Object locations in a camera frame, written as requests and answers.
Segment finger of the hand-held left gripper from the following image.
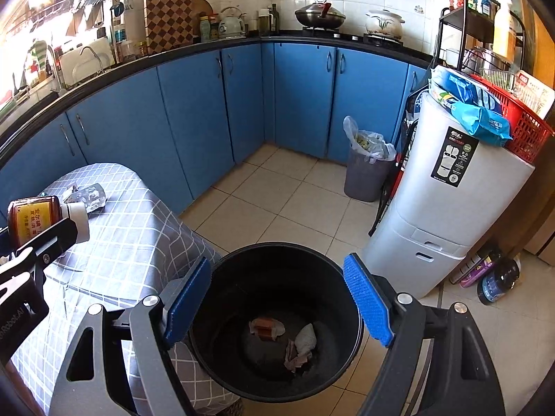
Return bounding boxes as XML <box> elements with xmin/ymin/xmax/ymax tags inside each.
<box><xmin>15</xmin><ymin>217</ymin><xmax>80</xmax><ymax>269</ymax></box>

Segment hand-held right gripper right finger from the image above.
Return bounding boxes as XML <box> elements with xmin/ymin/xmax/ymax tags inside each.
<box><xmin>342</xmin><ymin>252</ymin><xmax>507</xmax><ymax>416</ymax></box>

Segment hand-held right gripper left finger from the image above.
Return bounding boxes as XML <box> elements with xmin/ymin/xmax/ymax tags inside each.
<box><xmin>49</xmin><ymin>255</ymin><xmax>213</xmax><ymax>416</ymax></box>

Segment brown bottle with white cap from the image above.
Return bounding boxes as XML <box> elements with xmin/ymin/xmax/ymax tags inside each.
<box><xmin>7</xmin><ymin>195</ymin><xmax>90</xmax><ymax>248</ymax></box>

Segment black round trash bin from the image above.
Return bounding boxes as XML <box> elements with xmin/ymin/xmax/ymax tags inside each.
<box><xmin>187</xmin><ymin>244</ymin><xmax>365</xmax><ymax>403</ymax></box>

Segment white crumpled tissue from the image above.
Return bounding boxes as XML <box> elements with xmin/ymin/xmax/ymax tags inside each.
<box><xmin>295</xmin><ymin>323</ymin><xmax>317</xmax><ymax>354</ymax></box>

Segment grey checked tablecloth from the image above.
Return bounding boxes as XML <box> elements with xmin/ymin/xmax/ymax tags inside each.
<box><xmin>9</xmin><ymin>163</ymin><xmax>244</xmax><ymax>416</ymax></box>

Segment orange and white crumpled wrapper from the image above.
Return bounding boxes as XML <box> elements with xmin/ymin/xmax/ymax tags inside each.
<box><xmin>248</xmin><ymin>317</ymin><xmax>287</xmax><ymax>342</ymax></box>

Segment pink crumpled paper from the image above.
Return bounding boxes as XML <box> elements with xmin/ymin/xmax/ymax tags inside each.
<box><xmin>284</xmin><ymin>340</ymin><xmax>310</xmax><ymax>373</ymax></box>

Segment tall white storage cabinet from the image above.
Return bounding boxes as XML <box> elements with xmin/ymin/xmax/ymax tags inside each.
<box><xmin>362</xmin><ymin>91</ymin><xmax>536</xmax><ymax>300</ymax></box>

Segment purple packet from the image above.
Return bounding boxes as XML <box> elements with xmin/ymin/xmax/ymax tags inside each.
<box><xmin>460</xmin><ymin>251</ymin><xmax>504</xmax><ymax>289</ymax></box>

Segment black and red mop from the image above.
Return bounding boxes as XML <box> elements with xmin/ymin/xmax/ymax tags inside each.
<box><xmin>368</xmin><ymin>91</ymin><xmax>428</xmax><ymax>237</ymax></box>

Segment grey waste bin with bag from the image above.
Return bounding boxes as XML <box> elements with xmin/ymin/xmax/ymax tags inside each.
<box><xmin>343</xmin><ymin>115</ymin><xmax>397</xmax><ymax>202</ymax></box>

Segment dark blue water bottle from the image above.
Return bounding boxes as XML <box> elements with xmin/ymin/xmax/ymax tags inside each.
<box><xmin>478</xmin><ymin>258</ymin><xmax>521</xmax><ymax>305</ymax></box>

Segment chrome sink faucet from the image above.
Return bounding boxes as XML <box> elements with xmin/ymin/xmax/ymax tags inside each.
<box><xmin>45</xmin><ymin>44</ymin><xmax>68</xmax><ymax>96</ymax></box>

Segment blue kitchen cabinets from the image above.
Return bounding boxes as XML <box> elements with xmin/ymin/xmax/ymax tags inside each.
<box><xmin>0</xmin><ymin>39</ymin><xmax>430</xmax><ymax>226</ymax></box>

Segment red plastic basket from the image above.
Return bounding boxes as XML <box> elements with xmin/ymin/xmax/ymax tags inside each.
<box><xmin>470</xmin><ymin>73</ymin><xmax>555</xmax><ymax>164</ymax></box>

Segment blue and white packet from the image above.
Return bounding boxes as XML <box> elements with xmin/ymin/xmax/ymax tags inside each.
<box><xmin>429</xmin><ymin>66</ymin><xmax>504</xmax><ymax>111</ymax></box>

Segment checkered wooden cutting board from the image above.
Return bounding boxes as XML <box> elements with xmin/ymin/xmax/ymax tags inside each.
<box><xmin>144</xmin><ymin>0</ymin><xmax>194</xmax><ymax>55</ymax></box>

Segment white printed packet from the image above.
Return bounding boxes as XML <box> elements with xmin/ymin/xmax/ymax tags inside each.
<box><xmin>514</xmin><ymin>69</ymin><xmax>555</xmax><ymax>120</ymax></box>

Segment black gas stove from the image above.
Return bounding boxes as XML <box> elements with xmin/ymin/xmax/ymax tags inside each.
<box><xmin>301</xmin><ymin>26</ymin><xmax>406</xmax><ymax>46</ymax></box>

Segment pale green kettle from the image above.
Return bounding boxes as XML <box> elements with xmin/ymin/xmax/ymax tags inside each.
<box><xmin>218</xmin><ymin>6</ymin><xmax>247</xmax><ymax>39</ymax></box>

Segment white ceramic pot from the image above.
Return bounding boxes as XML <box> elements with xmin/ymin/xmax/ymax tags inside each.
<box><xmin>365</xmin><ymin>9</ymin><xmax>406</xmax><ymax>39</ymax></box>

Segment steel wok with lid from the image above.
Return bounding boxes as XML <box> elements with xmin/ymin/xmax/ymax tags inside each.
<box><xmin>295</xmin><ymin>0</ymin><xmax>347</xmax><ymax>30</ymax></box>

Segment black metal rack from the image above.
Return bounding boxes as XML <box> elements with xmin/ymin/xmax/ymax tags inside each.
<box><xmin>434</xmin><ymin>0</ymin><xmax>527</xmax><ymax>79</ymax></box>

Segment yellow spray bottle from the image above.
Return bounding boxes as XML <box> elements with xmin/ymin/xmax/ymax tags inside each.
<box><xmin>493</xmin><ymin>0</ymin><xmax>516</xmax><ymax>59</ymax></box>

